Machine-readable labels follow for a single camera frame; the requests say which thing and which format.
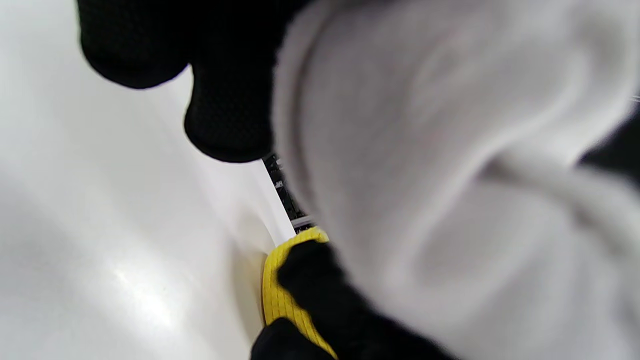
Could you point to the person's right hand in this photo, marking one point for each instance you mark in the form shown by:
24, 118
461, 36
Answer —
330, 295

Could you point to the person's left hand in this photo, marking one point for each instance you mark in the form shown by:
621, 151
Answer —
225, 75

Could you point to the thick white sock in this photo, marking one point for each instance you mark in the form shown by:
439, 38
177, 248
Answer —
400, 100

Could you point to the sheer white sock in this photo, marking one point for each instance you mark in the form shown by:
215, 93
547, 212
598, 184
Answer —
525, 280

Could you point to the yellow woven basket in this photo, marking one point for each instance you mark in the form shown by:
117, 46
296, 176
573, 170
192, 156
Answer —
272, 290

